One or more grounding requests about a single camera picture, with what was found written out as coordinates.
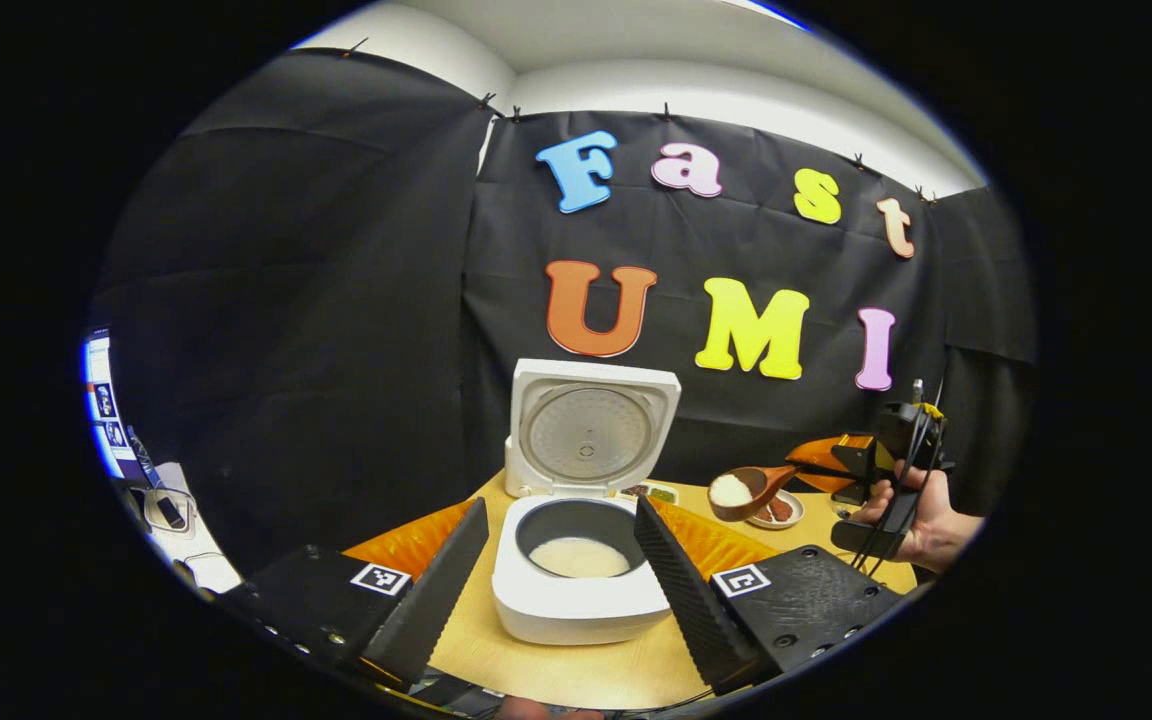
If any white rice cooker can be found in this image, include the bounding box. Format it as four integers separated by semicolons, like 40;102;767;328
492;358;682;646

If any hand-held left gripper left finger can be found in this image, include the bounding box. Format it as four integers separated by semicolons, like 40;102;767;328
216;497;490;691

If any black handheld device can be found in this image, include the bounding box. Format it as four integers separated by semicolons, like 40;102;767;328
149;488;189;531

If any ceiling light panel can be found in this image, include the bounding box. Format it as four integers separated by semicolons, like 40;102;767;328
726;0;813;30

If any white side desk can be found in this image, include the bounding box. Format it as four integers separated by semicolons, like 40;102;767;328
121;460;242;596

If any brown wooden spoon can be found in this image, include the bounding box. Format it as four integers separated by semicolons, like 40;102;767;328
707;464;803;523

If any black backdrop cloth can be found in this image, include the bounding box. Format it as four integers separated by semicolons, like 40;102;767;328
91;48;1037;581

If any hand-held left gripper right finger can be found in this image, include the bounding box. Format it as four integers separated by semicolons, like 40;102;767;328
633;495;905;696

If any computer monitor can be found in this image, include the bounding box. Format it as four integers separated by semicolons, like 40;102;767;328
84;332;137;481

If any white oval plate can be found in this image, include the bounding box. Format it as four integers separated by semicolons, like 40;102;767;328
744;488;805;531

